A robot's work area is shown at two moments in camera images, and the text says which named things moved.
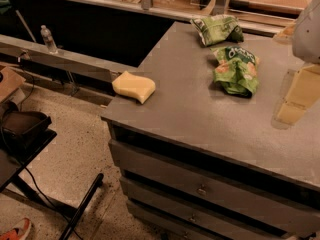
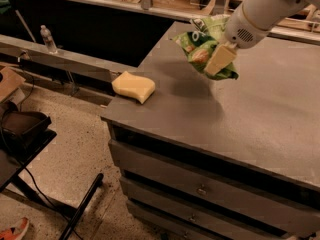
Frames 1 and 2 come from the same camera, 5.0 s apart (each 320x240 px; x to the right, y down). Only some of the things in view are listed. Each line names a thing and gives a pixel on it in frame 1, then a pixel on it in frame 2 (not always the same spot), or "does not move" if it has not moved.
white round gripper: [308, 37] → [240, 30]
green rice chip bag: [236, 70] → [198, 48]
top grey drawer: [268, 205] does not move
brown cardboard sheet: [10, 82] does not move
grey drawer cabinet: [200, 164] does not move
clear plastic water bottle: [47, 37] does not move
